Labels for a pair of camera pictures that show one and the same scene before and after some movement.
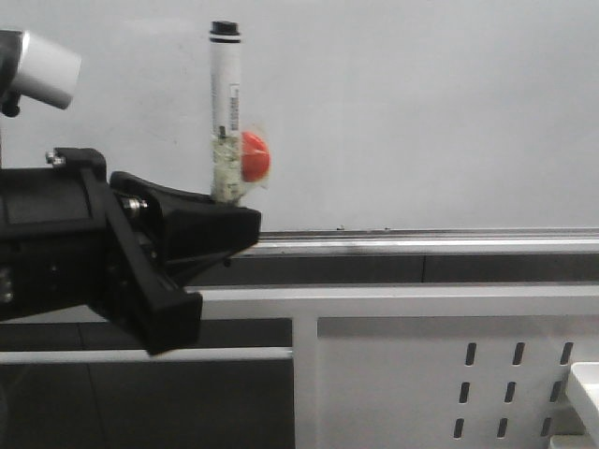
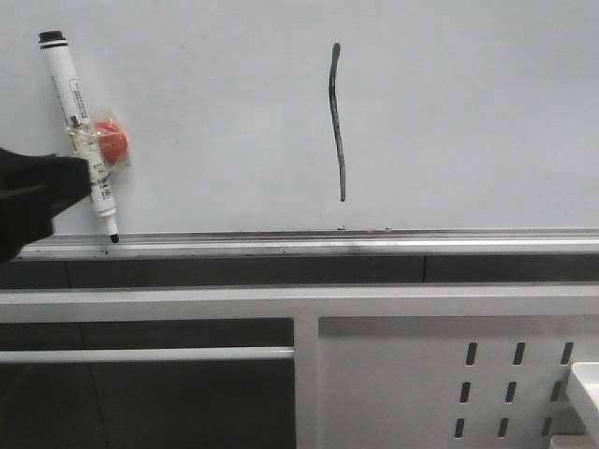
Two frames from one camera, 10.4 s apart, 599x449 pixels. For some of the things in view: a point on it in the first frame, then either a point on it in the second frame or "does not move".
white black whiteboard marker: x=226 y=112 to x=72 y=97
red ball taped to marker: x=255 y=157 to x=113 y=142
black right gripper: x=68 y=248 to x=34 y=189
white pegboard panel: x=446 y=383 does not move
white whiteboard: x=376 y=114 does not move
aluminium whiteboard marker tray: x=423 y=242 does not move
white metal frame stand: x=304 y=308 does not move
